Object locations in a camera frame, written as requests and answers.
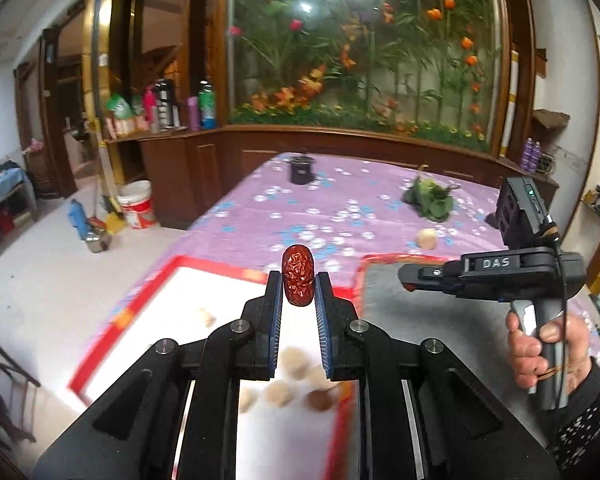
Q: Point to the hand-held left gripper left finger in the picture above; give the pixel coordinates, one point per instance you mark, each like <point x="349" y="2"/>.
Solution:
<point x="276" y="320"/>

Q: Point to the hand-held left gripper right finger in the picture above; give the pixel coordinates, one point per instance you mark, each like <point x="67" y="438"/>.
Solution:
<point x="322" y="320"/>

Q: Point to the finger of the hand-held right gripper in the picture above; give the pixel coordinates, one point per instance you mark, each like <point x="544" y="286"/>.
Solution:
<point x="430" y="277"/>

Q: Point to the red tray with white inside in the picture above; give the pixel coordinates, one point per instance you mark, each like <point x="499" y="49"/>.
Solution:
<point x="215" y="290"/>

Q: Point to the person's right forearm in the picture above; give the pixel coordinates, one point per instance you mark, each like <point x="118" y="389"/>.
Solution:
<point x="590" y="410"/>

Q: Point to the person's right hand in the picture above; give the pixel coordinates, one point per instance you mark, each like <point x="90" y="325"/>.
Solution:
<point x="525" y="360"/>

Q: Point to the grey felt mat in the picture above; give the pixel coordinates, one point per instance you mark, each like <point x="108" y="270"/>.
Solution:
<point x="430" y="325"/>

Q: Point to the green leafy vegetable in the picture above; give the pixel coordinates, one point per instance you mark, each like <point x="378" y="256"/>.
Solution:
<point x="430" y="202"/>

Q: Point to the purple floral tablecloth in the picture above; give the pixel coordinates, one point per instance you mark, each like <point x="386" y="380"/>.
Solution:
<point x="330" y="200"/>

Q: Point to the black cylindrical stand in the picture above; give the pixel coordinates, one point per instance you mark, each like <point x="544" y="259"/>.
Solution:
<point x="302" y="171"/>

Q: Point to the brown root wood shelf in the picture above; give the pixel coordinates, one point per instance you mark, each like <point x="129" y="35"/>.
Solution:
<point x="552" y="119"/>

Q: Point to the yellow white scroll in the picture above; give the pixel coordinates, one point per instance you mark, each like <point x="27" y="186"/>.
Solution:
<point x="508" y="105"/>

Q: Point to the wooden low cabinet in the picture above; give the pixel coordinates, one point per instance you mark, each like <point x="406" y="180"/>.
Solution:
<point x="180" y="175"/>

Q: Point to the white bucket with red label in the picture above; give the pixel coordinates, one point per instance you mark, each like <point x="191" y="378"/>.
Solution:
<point x="137" y="207"/>

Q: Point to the yellow dustpan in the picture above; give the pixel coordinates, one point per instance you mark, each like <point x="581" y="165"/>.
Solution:
<point x="115" y="221"/>

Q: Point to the metal pot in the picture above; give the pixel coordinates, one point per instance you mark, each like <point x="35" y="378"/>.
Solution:
<point x="97" y="241"/>

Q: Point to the blue thermos jug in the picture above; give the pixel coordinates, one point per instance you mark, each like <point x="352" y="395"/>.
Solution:
<point x="79" y="220"/>

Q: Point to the purple flask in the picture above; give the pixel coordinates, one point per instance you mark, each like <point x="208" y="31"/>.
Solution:
<point x="193" y="115"/>

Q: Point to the green labelled plastic bottle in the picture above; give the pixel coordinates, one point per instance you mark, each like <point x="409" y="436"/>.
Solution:
<point x="207" y="107"/>

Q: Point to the glass cabinet with artificial flowers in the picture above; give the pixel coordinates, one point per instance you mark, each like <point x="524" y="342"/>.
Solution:
<point x="370" y="60"/>

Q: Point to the black silver thermos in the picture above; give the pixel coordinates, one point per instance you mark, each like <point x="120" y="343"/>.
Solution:
<point x="166" y="105"/>

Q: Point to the cream gift boxes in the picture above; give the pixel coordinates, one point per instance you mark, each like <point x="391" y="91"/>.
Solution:
<point x="127" y="124"/>

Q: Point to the pink bottle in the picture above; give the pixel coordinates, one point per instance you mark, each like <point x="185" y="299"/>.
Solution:
<point x="150" y="105"/>

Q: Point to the green packet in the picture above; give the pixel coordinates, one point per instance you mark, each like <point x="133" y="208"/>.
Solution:
<point x="118" y="105"/>

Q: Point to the brown wicker basket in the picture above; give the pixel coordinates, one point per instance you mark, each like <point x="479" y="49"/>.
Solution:
<point x="40" y="172"/>

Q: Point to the dark wooden chair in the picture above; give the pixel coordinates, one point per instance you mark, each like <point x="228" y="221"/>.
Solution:
<point x="5" y="385"/>

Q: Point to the wooden staircase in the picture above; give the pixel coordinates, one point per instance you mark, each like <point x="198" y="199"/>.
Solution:
<point x="165" y="60"/>

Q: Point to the table with blue cloth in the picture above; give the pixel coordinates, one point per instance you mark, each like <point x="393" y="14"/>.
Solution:
<point x="5" y="190"/>

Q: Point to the golden pillar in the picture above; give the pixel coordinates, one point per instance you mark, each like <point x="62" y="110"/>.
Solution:
<point x="112" y="45"/>

